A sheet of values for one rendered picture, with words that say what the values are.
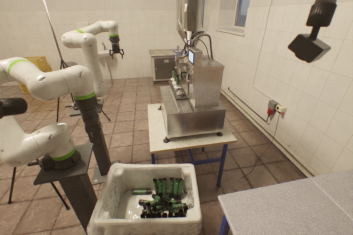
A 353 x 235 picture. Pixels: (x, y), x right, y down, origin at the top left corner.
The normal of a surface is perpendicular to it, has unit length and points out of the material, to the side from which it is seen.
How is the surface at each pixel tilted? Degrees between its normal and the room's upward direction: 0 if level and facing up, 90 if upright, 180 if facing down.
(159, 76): 89
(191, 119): 90
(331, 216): 0
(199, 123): 90
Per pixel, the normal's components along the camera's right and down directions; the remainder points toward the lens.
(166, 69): 0.18, 0.47
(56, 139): 0.77, 0.26
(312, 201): 0.00, -0.88
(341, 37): -0.98, 0.08
